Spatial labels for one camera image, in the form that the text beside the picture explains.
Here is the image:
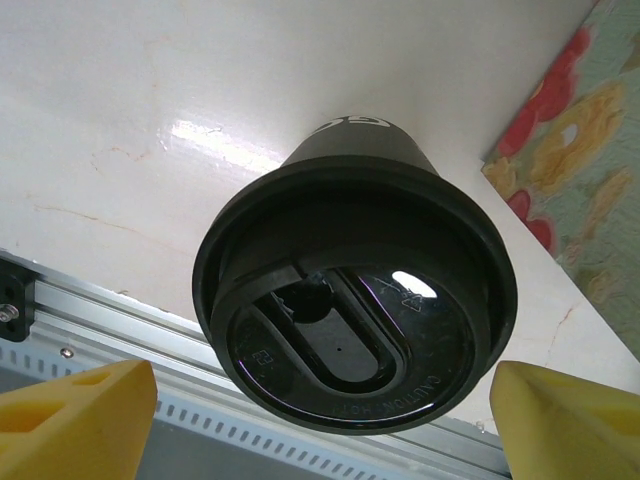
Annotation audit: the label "black plastic cup lid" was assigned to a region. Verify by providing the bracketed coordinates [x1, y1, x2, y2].
[192, 159, 516, 436]

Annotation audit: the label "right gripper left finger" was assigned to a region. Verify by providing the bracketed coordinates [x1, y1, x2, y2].
[0, 358, 159, 480]

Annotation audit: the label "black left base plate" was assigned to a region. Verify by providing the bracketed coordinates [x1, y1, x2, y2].
[0, 254, 37, 344]

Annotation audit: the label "white slotted cable duct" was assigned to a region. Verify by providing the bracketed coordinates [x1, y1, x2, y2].
[0, 344, 511, 480]

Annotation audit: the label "floral paper bag white handles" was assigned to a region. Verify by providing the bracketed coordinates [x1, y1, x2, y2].
[480, 0, 640, 362]

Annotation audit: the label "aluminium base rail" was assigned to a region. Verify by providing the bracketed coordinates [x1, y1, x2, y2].
[0, 247, 509, 471]

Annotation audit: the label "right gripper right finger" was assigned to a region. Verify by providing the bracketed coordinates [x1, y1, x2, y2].
[492, 360, 640, 480]

